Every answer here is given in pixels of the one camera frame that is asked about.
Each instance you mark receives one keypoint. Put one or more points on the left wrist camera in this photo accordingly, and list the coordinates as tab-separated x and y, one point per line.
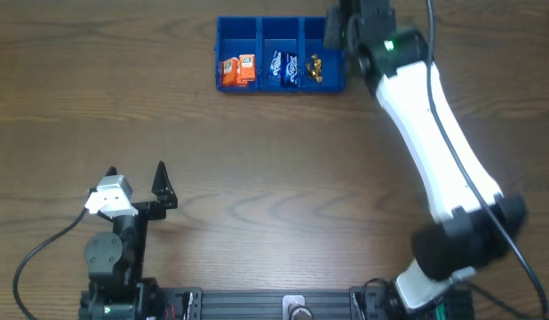
110	195

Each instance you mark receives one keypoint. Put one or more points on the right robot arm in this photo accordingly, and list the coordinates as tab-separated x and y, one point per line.
416	124

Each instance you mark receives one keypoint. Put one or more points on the mounting rail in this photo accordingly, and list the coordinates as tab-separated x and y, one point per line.
248	304

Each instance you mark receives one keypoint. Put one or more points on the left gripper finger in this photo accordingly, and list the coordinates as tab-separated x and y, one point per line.
111	171
164	189

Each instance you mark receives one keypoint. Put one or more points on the orange candy box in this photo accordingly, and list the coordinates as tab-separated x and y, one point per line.
229	73
247	66

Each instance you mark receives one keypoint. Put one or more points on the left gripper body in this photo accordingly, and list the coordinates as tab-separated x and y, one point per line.
149	210

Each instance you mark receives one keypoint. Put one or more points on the blue candy pack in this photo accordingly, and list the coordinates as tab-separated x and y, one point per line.
274	64
289	70

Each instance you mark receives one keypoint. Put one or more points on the blue tray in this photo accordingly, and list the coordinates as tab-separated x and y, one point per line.
239	44

